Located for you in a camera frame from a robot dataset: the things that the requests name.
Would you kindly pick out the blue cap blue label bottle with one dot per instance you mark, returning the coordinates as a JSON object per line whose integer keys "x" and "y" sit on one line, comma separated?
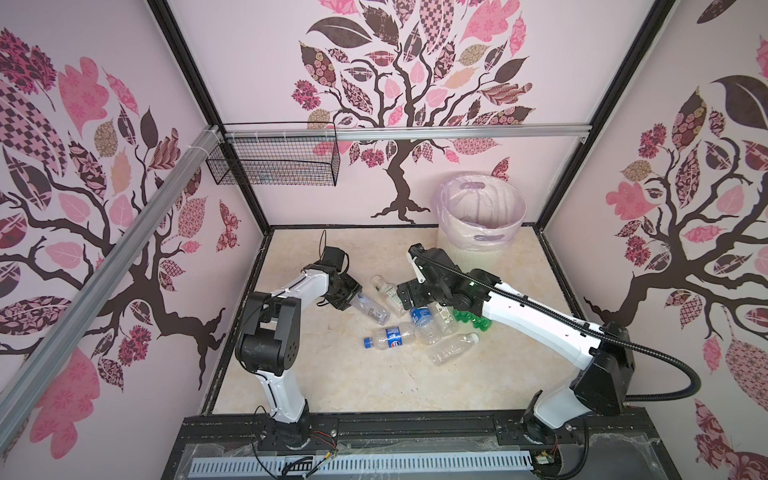
{"x": 390, "y": 337}

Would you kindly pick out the silver aluminium rail back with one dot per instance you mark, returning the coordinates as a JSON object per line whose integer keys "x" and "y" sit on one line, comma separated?
{"x": 413, "y": 133}

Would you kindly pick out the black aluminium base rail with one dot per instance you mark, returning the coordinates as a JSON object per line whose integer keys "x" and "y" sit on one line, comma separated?
{"x": 323, "y": 429}

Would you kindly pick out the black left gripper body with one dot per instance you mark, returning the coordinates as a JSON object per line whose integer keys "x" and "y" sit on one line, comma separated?
{"x": 346, "y": 288}

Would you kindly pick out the black wire mesh basket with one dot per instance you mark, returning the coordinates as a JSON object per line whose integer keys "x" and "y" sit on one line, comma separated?
{"x": 277, "y": 154}

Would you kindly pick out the green soda bottle right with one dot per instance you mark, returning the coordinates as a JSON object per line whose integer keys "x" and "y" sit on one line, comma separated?
{"x": 481, "y": 323}

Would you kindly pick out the Pocari Sweat bottle blue label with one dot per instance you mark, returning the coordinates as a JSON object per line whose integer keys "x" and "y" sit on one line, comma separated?
{"x": 426, "y": 328}

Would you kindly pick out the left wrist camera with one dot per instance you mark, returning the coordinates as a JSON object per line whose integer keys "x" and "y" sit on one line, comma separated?
{"x": 336, "y": 258}

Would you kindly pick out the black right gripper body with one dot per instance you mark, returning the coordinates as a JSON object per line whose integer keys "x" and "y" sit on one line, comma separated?
{"x": 420, "y": 293}

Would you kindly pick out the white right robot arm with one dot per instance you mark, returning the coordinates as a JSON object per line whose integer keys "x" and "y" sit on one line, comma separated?
{"x": 603, "y": 366}

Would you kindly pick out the silver aluminium rail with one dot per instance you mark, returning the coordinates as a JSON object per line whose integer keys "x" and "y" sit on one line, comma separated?
{"x": 413, "y": 133}
{"x": 29, "y": 383}

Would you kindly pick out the white slotted cable duct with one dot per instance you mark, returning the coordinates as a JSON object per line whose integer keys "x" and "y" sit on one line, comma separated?
{"x": 355, "y": 465}

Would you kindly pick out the green soda bottle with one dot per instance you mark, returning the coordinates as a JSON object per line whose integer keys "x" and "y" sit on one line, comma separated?
{"x": 481, "y": 323}
{"x": 462, "y": 316}

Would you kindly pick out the green soda bottle left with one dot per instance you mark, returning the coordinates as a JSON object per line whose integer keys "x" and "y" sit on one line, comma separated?
{"x": 462, "y": 316}

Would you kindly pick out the clear empty bottle white cap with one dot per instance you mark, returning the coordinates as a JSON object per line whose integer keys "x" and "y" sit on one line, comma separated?
{"x": 452, "y": 347}

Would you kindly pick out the silver aluminium rail left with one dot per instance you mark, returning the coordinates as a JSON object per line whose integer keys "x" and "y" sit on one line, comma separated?
{"x": 29, "y": 383}

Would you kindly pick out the white ribbed waste bin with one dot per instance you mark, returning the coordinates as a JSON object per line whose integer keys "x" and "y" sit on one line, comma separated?
{"x": 468, "y": 260}

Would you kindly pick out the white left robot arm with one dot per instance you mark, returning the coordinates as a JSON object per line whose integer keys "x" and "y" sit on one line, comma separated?
{"x": 269, "y": 336}

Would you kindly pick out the pink plastic bin liner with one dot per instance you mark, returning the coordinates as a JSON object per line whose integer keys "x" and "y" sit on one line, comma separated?
{"x": 478, "y": 212}

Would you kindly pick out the clear bottle white green label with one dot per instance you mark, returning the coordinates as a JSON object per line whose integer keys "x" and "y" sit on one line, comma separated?
{"x": 389, "y": 295}

